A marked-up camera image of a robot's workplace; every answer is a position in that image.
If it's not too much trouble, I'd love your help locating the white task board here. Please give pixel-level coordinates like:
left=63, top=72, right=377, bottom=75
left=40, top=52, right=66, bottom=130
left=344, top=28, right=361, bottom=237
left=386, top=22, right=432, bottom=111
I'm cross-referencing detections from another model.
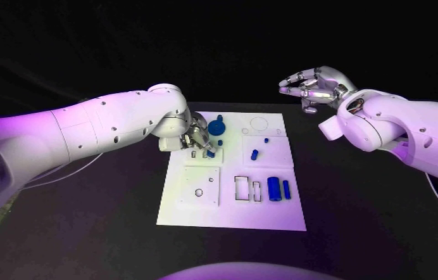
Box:
left=155, top=111, right=307, bottom=232

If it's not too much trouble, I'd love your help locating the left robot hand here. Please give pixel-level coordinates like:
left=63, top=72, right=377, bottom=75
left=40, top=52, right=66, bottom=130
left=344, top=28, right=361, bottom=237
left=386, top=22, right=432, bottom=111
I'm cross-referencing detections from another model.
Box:
left=180, top=116, right=219, bottom=155

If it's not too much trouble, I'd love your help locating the blue gear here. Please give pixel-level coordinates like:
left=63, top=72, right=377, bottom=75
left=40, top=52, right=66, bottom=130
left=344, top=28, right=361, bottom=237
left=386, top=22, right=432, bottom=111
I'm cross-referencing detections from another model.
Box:
left=207, top=114, right=227, bottom=136

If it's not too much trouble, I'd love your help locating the thick blue cylinder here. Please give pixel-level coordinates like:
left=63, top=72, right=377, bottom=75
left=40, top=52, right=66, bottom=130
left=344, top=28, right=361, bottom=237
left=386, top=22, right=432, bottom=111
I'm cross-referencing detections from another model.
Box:
left=266, top=176, right=284, bottom=202

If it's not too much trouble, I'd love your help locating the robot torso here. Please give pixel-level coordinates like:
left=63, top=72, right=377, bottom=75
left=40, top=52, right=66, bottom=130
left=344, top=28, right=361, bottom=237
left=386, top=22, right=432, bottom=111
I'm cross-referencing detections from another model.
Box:
left=157, top=262, right=340, bottom=280

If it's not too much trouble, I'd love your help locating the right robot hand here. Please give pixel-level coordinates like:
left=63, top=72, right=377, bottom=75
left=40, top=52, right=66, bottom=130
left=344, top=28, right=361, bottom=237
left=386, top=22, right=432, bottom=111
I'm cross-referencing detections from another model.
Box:
left=278, top=65, right=358, bottom=114

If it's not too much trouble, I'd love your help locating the white cable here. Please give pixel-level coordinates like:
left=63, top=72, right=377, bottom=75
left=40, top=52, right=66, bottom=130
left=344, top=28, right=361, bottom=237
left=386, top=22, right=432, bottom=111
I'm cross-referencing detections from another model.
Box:
left=423, top=172, right=438, bottom=199
left=18, top=153, right=103, bottom=191

